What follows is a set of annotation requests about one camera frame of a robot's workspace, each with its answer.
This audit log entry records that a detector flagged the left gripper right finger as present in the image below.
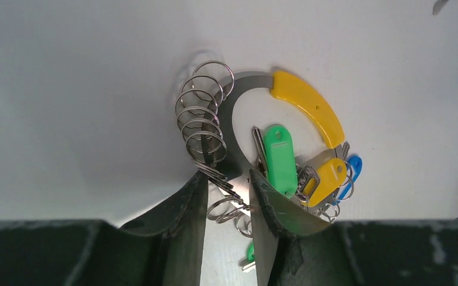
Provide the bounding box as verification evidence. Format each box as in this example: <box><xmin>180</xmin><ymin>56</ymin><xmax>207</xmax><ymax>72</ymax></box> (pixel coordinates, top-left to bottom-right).
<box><xmin>249</xmin><ymin>170</ymin><xmax>458</xmax><ymax>285</ymax></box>

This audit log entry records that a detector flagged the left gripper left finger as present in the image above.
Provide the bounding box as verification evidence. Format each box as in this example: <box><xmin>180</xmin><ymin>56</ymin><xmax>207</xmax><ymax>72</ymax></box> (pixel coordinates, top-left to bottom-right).
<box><xmin>0</xmin><ymin>172</ymin><xmax>208</xmax><ymax>285</ymax></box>

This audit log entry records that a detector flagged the green key tag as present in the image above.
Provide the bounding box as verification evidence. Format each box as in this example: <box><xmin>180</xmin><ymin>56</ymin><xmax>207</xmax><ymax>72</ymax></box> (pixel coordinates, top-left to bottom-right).
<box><xmin>264</xmin><ymin>125</ymin><xmax>298</xmax><ymax>197</ymax></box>

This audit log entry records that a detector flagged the yellow key tag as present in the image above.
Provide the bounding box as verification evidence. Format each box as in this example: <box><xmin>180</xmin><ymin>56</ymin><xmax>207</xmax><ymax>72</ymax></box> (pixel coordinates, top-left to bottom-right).
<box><xmin>302</xmin><ymin>158</ymin><xmax>347</xmax><ymax>207</ymax></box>

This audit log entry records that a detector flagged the large keyring with yellow handle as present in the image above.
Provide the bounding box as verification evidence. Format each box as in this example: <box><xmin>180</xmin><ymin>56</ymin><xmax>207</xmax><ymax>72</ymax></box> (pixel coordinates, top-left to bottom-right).
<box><xmin>174</xmin><ymin>60</ymin><xmax>346</xmax><ymax>238</ymax></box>

